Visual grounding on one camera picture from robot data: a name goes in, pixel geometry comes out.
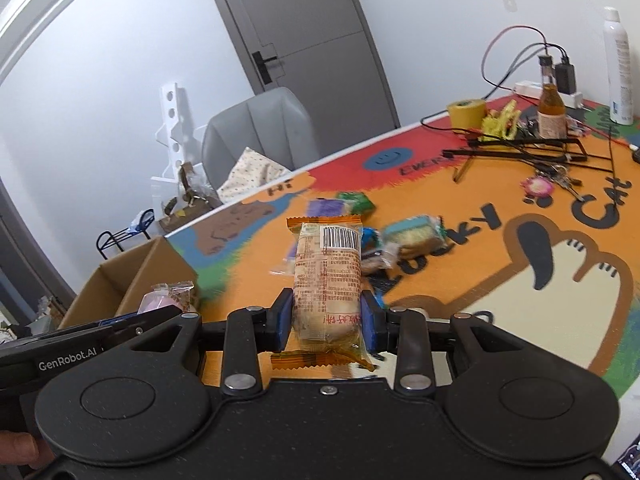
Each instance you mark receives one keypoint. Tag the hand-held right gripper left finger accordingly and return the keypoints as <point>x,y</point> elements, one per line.
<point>283,320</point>

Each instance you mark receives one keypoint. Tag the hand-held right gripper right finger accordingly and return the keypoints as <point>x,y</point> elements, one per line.
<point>371,327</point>

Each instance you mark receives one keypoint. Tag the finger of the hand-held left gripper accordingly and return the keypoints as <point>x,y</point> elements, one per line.
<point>120,319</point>
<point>150,321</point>

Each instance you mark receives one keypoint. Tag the pink snack packet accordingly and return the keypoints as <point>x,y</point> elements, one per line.
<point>160,300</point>

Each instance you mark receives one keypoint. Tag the cardboard box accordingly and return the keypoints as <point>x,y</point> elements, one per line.
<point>145,265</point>

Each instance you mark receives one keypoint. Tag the orange snack packet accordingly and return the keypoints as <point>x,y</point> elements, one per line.
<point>327,280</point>

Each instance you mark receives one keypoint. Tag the teal snack packet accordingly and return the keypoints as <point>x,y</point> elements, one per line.
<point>412,234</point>

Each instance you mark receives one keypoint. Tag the purple snack packet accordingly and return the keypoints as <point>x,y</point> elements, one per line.
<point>324,208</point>

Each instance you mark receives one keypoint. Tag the person's left hand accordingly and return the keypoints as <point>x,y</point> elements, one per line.
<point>20,449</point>

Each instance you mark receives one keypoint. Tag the clear cookie packet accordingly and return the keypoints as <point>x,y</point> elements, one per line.
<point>380,259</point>

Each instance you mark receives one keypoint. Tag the blue white pouch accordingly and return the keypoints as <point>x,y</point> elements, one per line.
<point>139,222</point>

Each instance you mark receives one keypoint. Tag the dark doorway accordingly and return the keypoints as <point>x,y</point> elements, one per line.
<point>20,260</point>

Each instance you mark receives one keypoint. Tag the brown box of clutter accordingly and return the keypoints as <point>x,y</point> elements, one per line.
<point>187,207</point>

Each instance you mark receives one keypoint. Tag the dark green snack packet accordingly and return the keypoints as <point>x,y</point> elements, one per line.
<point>357,202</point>

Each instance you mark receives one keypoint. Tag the dotted cream cushion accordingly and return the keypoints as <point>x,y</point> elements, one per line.
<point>250,172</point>

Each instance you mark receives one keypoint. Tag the colourful printed table mat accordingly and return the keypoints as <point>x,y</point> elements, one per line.
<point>450,187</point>

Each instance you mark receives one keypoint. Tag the dark pencil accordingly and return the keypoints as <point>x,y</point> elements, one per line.
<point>462,167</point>

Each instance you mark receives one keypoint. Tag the white perforated rack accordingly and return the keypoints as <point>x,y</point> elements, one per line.
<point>172,125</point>

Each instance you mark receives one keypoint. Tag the grey chair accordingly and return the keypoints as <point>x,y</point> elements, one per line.
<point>260,120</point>

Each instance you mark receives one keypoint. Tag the black sticks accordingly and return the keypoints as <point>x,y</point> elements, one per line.
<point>510,143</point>

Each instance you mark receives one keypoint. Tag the yellow tape roll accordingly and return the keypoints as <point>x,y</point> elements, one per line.
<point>465,112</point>

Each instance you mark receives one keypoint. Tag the bunch of keys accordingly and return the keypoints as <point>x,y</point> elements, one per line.
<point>562,177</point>

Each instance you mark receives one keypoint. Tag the glass bottle orange drink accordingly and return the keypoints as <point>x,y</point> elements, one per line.
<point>550,115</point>

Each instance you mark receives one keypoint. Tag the grey door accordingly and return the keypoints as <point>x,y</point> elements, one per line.
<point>310,35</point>

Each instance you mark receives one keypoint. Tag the white power strip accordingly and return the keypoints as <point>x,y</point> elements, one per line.
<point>530,89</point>

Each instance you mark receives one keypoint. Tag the phone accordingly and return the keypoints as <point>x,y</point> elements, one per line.
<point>631,457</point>

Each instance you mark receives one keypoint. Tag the black charger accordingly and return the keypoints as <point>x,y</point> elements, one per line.
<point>566,77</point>

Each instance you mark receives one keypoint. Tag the white spray bottle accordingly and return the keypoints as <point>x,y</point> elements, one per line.
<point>617,70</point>

